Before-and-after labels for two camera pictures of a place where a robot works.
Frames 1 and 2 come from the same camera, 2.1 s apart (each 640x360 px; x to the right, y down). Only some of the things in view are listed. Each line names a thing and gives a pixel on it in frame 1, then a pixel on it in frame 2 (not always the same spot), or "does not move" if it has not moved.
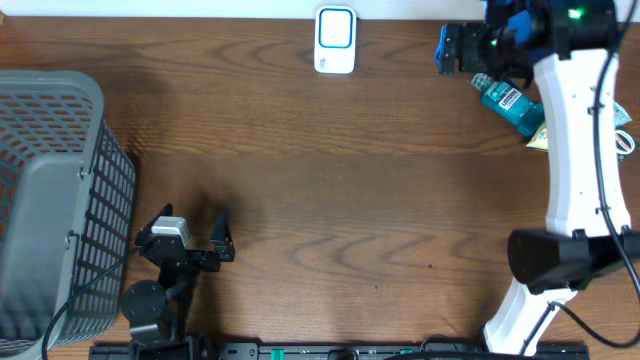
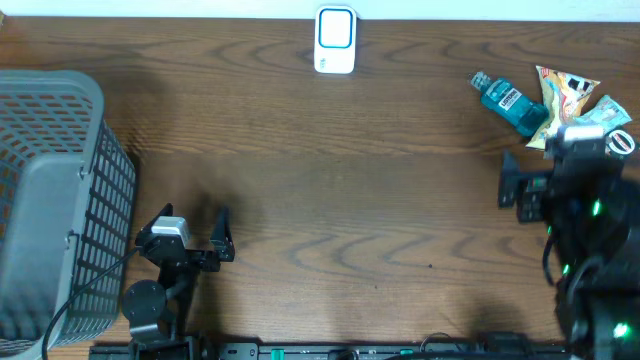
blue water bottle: (514, 106) does not move
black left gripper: (222, 241) does not move
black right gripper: (472, 34) to (511, 180)
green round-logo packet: (624, 142) does not move
